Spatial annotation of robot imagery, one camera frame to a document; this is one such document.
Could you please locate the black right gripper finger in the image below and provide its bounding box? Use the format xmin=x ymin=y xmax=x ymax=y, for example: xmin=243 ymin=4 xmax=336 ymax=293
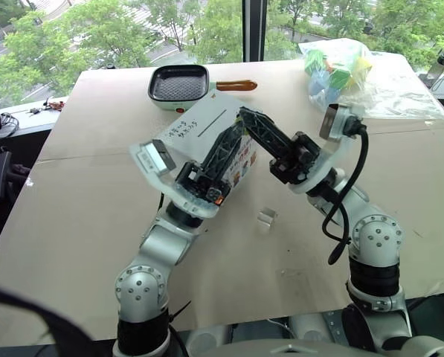
xmin=239 ymin=109 xmax=283 ymax=160
xmin=242 ymin=106 xmax=296 ymax=149

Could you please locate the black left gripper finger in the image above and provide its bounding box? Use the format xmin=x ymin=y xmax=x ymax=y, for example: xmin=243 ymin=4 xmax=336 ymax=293
xmin=214 ymin=120 xmax=249 ymax=184
xmin=201 ymin=124 xmax=237 ymax=178

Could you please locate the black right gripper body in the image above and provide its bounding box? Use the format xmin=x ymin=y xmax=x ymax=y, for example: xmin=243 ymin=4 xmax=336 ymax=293
xmin=268 ymin=131 xmax=321 ymax=185

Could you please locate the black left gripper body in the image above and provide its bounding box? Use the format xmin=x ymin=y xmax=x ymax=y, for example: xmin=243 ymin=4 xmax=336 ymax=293
xmin=174 ymin=161 xmax=233 ymax=206

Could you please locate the white box with slot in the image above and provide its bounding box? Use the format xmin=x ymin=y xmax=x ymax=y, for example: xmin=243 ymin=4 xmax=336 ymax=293
xmin=164 ymin=92 xmax=262 ymax=206

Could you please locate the small clear plastic stand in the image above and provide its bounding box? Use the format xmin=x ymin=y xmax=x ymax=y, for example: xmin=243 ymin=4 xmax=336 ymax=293
xmin=257 ymin=207 xmax=277 ymax=234

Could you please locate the bag of colourful blocks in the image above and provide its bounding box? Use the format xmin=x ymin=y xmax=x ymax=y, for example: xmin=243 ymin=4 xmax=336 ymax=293
xmin=297 ymin=36 xmax=379 ymax=113

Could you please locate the clear plastic sheet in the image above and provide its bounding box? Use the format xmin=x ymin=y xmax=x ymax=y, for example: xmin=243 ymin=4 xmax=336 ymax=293
xmin=340 ymin=51 xmax=444 ymax=120

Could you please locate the silver robot torso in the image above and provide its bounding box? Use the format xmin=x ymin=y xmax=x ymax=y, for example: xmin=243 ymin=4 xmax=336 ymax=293
xmin=184 ymin=311 xmax=444 ymax=357

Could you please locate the black webcam on stand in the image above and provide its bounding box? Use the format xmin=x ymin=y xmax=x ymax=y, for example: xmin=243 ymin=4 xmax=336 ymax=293
xmin=426 ymin=51 xmax=444 ymax=92

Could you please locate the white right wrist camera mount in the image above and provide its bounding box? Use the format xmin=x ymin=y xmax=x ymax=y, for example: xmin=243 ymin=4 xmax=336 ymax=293
xmin=288 ymin=103 xmax=367 ymax=195

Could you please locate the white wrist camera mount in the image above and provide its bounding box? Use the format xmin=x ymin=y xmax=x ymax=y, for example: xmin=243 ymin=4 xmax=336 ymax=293
xmin=288 ymin=103 xmax=367 ymax=195
xmin=128 ymin=139 xmax=222 ymax=219

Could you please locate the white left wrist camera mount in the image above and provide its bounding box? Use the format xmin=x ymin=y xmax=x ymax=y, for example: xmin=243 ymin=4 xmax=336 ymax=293
xmin=128 ymin=139 xmax=222 ymax=219

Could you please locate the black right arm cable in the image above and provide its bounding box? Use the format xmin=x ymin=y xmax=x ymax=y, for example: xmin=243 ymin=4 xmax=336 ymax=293
xmin=320 ymin=118 xmax=370 ymax=266

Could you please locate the green frying pan orange handle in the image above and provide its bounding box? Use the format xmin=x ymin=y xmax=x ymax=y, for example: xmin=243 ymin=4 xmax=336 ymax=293
xmin=147 ymin=65 xmax=259 ymax=113

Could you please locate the dark window frame post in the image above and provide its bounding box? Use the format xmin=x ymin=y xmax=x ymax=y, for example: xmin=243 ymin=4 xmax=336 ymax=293
xmin=241 ymin=0 xmax=268 ymax=63

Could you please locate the tangle of small cables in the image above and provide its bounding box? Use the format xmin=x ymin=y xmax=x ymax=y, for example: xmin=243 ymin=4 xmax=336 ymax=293
xmin=27 ymin=97 xmax=67 ymax=115

